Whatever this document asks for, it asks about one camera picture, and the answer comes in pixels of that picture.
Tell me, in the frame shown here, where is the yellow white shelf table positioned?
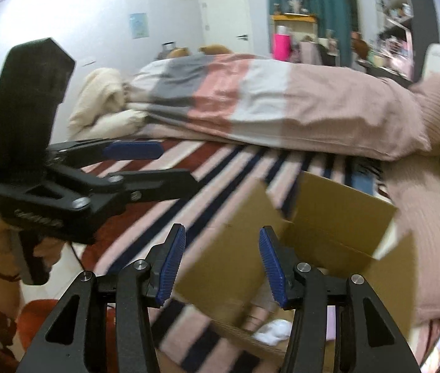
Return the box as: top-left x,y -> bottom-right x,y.
270,13 -> 319,61

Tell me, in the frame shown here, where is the white door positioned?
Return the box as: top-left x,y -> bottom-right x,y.
198,0 -> 249,53

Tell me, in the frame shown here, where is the white item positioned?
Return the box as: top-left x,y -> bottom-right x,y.
253,319 -> 292,344

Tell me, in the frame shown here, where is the glass display case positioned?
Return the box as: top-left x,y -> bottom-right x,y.
278,0 -> 309,16

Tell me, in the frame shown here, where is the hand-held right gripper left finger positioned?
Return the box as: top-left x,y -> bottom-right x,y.
16,223 -> 187,373

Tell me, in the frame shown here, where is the blue wall poster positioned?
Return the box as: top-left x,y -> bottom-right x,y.
129,12 -> 148,39

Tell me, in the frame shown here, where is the shiny foil packet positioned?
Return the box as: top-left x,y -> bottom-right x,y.
420,326 -> 440,366

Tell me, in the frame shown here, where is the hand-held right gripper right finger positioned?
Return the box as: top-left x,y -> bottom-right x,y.
258,225 -> 424,373

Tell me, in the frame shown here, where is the tall dark bookshelf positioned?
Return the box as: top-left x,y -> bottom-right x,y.
375,0 -> 438,80

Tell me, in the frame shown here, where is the patchwork striped duvet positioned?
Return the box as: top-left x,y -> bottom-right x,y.
129,52 -> 432,162

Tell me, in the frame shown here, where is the brown plush toy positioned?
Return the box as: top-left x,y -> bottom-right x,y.
351,31 -> 372,61

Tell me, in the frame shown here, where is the cream fluffy blanket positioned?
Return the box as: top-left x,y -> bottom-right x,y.
66,68 -> 151,140

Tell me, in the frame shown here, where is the person's left hand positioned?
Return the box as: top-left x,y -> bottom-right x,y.
0,210 -> 69,286

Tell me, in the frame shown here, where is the bright pink bag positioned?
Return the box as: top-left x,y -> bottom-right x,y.
273,33 -> 294,61

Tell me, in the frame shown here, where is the brown cardboard box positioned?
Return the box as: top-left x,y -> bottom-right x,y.
173,171 -> 418,373

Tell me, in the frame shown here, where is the teal curtain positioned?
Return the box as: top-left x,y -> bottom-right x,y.
268,0 -> 352,68

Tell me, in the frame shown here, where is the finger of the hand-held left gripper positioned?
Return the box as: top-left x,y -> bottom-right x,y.
49,140 -> 164,169
107,169 -> 201,202

